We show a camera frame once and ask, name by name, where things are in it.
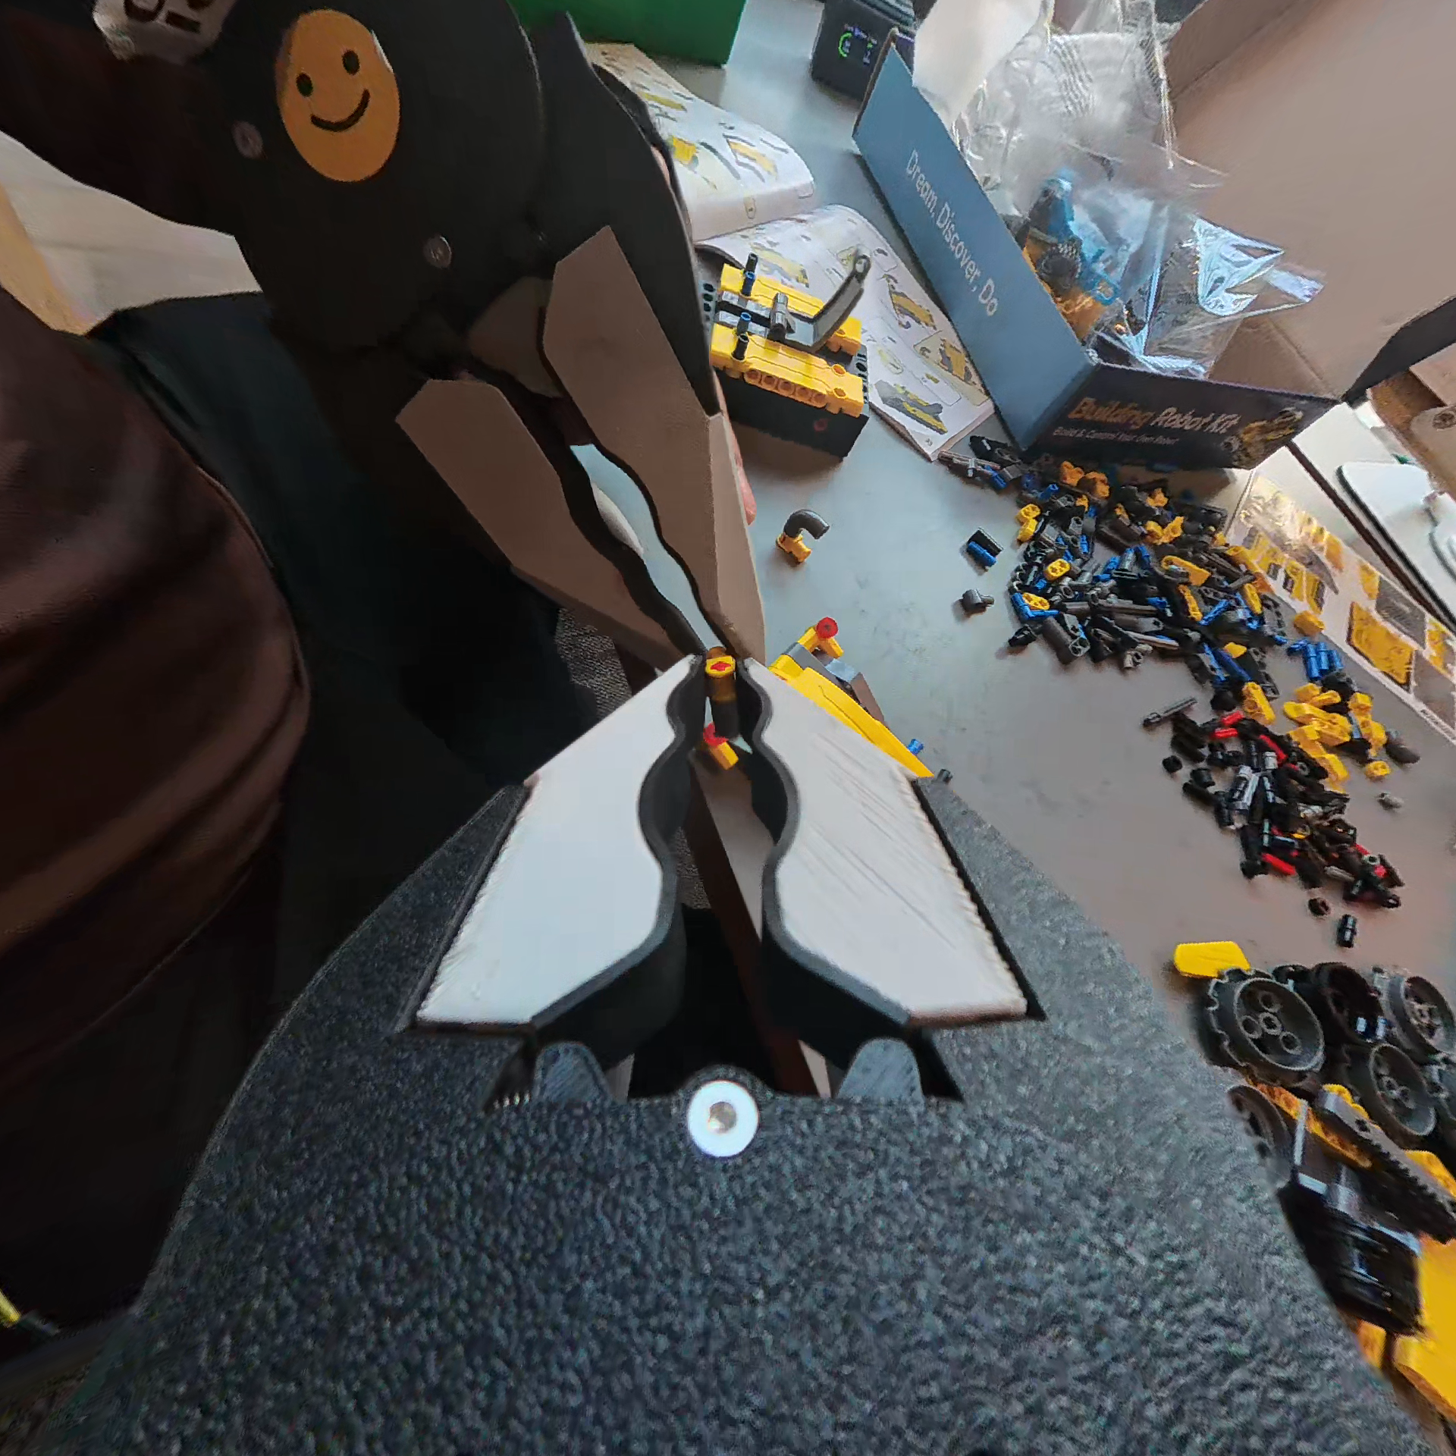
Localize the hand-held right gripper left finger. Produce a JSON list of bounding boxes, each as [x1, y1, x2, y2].
[[415, 654, 709, 1034]]

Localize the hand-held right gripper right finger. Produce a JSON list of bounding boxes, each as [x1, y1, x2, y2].
[[737, 659, 1032, 1066]]

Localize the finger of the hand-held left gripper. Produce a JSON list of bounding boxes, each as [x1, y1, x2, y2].
[[541, 225, 768, 663], [394, 380, 704, 674]]

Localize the yellow panel vehicle assembly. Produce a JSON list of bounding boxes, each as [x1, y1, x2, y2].
[[764, 617, 936, 788]]

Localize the grey desk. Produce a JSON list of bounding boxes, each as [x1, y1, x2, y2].
[[574, 0, 1456, 1456]]

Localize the black base yellow panel assembly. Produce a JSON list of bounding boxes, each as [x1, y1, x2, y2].
[[704, 253, 873, 460]]

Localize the green box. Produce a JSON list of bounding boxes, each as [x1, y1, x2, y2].
[[509, 0, 747, 66]]

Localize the open instruction booklet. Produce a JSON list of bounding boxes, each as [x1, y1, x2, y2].
[[691, 203, 999, 463]]

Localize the pile of small building pieces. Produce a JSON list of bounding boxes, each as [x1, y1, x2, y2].
[[941, 435, 1424, 948]]

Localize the small black display device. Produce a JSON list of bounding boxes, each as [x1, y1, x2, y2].
[[808, 0, 915, 102]]

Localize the wheeled yellow black chassis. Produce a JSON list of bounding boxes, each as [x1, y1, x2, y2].
[[1197, 959, 1456, 1418]]

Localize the crumpled clear plastic bags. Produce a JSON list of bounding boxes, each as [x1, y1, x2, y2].
[[915, 0, 1328, 380]]

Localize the yellow black sticker sheet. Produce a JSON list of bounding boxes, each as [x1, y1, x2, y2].
[[1225, 470, 1456, 735]]

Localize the white flat device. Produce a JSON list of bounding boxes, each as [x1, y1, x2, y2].
[[1332, 460, 1456, 584]]

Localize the cardboard kit box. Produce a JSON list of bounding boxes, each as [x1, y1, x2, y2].
[[850, 0, 1456, 475]]

